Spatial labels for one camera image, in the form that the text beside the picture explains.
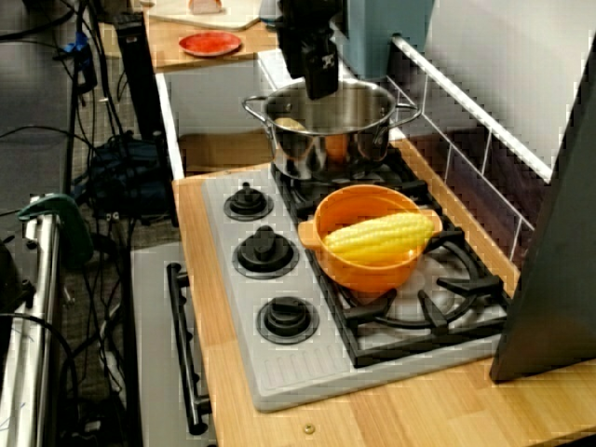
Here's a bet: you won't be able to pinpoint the stainless steel pot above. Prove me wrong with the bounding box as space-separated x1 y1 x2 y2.
241 77 423 181

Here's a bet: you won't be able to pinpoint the black stove knob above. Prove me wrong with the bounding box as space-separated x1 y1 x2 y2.
231 224 300 279
254 295 321 345
222 181 275 221

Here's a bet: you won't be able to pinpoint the black-edged slanted side panel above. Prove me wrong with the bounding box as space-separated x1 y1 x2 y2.
488 46 596 383

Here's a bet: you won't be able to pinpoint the black burner grate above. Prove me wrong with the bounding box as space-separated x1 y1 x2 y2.
302 218 513 369
268 146 446 234

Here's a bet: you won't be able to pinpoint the grey toy stove panel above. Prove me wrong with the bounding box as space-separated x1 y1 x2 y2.
200 157 511 413

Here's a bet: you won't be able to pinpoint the brown cardboard sheet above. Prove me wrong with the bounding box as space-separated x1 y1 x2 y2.
179 132 276 176

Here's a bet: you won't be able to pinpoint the green clamp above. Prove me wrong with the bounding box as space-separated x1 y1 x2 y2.
17 193 94 269

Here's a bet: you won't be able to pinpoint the yellow plastic corn cob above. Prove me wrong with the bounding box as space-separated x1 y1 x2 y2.
323 211 435 263

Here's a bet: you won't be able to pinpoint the teal toy microwave box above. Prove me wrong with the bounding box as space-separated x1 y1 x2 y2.
342 0 437 80

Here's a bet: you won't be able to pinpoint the orange plastic pot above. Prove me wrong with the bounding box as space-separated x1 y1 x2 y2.
297 184 444 294

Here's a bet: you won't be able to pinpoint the blue backpack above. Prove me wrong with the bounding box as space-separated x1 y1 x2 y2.
72 134 173 215

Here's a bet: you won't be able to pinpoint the red plate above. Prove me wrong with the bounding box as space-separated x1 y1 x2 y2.
178 31 244 58

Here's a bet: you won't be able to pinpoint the black oven door handle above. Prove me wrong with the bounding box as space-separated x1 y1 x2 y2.
165 262 213 437

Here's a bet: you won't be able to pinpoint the white cutting board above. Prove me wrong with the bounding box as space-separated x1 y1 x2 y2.
147 0 262 32

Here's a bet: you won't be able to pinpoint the aluminium frame rail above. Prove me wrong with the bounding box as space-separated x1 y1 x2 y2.
0 195 64 447

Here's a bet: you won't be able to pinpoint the black device on rail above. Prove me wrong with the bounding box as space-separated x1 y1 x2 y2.
0 235 37 314

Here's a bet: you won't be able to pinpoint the pale yellow food item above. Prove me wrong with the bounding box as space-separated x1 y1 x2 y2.
274 116 307 134

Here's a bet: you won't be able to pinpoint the toy oven door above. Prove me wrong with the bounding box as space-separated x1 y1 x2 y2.
129 241 220 447

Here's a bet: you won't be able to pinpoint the white toy sink basin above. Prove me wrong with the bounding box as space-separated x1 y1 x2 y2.
156 46 406 181

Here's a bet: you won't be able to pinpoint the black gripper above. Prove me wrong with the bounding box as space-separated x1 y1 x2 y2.
278 0 346 102

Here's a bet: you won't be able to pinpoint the dark tile backsplash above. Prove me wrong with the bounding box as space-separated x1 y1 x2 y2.
386 74 550 271

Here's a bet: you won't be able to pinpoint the blue tape piece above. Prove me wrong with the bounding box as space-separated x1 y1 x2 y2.
62 32 89 53

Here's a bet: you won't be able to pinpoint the black cable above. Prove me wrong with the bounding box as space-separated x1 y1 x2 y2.
0 311 81 447

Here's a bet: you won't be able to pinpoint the black upright post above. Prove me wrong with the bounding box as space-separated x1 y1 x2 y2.
115 11 165 141

